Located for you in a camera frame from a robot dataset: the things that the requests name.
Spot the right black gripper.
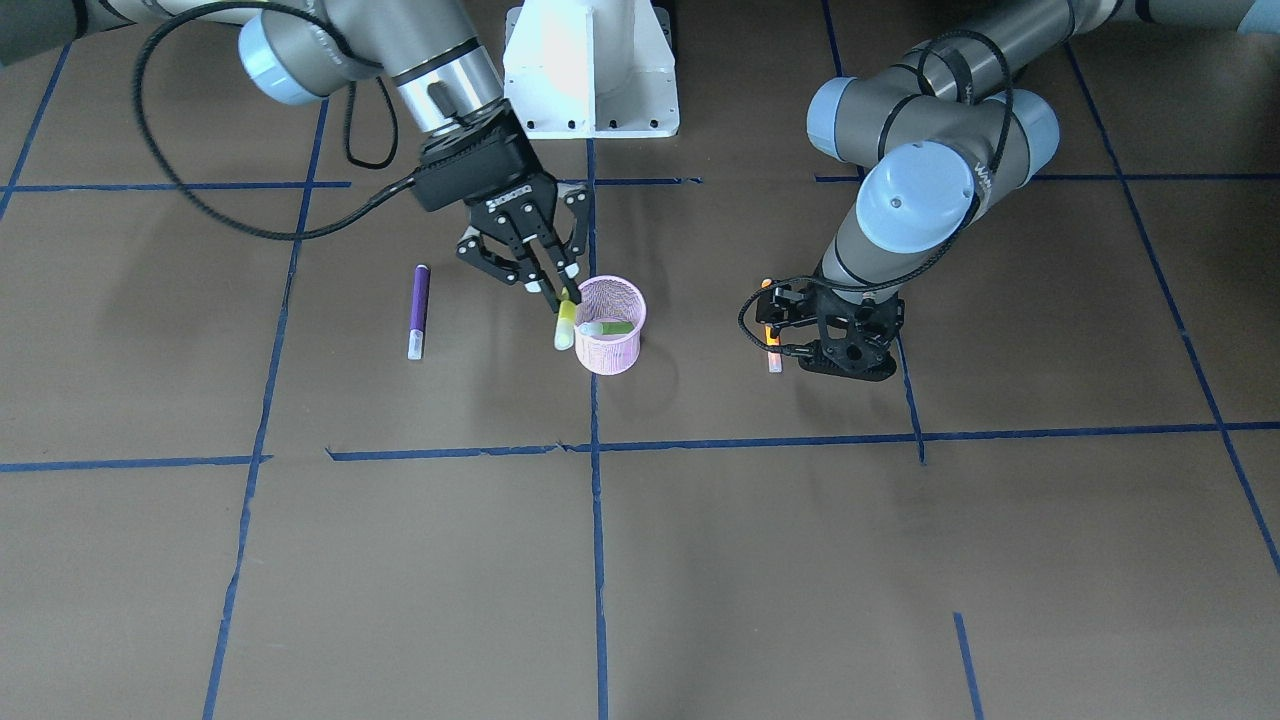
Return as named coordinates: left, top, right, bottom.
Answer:
left=412, top=105, right=591, bottom=311

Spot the yellow highlighter pen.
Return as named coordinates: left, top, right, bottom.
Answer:
left=553, top=297, right=577, bottom=352

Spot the orange highlighter pen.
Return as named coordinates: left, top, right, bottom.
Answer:
left=764, top=324, right=785, bottom=374

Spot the green highlighter pen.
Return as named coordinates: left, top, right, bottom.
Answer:
left=575, top=322, right=635, bottom=338

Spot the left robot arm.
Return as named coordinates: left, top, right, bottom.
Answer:
left=806, top=1, right=1277, bottom=305

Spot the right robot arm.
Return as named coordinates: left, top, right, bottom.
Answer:
left=1, top=1, right=591, bottom=309

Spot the purple highlighter pen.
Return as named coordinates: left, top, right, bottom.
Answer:
left=406, top=264, right=431, bottom=361

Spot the pink mesh pen holder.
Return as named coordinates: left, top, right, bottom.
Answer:
left=573, top=275, right=646, bottom=375

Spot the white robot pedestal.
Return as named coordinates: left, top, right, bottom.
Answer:
left=502, top=1, right=681, bottom=140

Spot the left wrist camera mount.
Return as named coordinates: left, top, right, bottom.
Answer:
left=753, top=277, right=905, bottom=382

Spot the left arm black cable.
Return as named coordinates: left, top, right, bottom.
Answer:
left=739, top=29, right=1016, bottom=354

